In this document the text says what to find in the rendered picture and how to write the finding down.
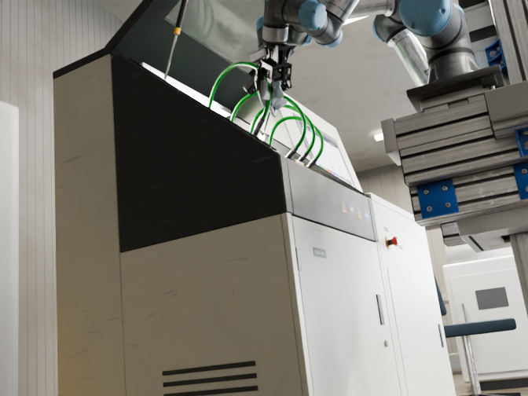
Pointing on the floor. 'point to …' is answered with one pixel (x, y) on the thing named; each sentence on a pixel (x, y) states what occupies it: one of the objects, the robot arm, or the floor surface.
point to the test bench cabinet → (218, 314)
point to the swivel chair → (471, 342)
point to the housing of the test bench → (87, 231)
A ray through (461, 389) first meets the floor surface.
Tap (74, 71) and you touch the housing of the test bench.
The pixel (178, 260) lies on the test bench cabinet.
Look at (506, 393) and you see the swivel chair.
